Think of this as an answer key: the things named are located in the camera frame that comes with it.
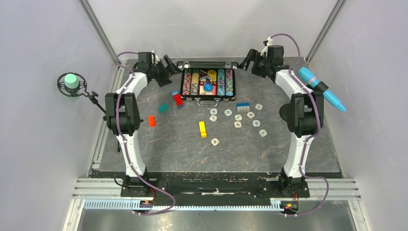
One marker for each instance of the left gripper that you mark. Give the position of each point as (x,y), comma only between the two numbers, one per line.
(170,69)

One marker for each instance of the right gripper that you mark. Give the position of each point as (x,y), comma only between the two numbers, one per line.
(253,56)

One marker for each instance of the black poker chip case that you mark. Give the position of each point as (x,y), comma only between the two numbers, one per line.
(194,77)

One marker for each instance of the blue 10 poker chip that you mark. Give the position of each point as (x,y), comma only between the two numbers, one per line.
(213,111)
(228,112)

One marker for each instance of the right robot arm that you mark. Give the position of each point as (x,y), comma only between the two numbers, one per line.
(301,114)

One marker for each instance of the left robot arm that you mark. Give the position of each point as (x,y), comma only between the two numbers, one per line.
(123,118)

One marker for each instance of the red blue lego block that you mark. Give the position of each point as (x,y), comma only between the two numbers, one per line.
(177,98)

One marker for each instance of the yellow dealer button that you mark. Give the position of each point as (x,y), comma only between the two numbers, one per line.
(212,73)

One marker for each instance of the blue small blind button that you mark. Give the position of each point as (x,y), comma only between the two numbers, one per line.
(208,87)

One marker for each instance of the teal block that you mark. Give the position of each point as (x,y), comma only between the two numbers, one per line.
(163,108)

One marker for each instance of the grey poker chip far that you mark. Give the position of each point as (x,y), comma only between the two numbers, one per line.
(258,107)

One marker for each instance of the grey poker chip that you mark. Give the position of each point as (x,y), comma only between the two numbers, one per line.
(263,133)
(258,107)

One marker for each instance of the blue grey lego block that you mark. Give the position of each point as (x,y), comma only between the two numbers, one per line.
(243,107)

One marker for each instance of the orange block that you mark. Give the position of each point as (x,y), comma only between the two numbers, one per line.
(152,121)

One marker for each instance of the blue microphone on stand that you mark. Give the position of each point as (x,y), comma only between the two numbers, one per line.
(307,76)

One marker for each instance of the white 1 poker chip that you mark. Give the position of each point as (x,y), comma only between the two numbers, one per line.
(213,118)

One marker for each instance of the yellow arch block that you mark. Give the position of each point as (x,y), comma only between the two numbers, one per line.
(202,129)

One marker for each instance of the red 100 poker chip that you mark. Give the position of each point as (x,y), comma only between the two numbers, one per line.
(237,124)

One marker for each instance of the red poker chip near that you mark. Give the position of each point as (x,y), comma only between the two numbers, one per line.
(215,141)

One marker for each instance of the green microphone on stand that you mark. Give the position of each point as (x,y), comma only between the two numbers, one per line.
(74,85)

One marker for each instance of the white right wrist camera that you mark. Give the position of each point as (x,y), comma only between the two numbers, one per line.
(267,43)

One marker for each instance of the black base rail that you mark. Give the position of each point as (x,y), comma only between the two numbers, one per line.
(214,188)

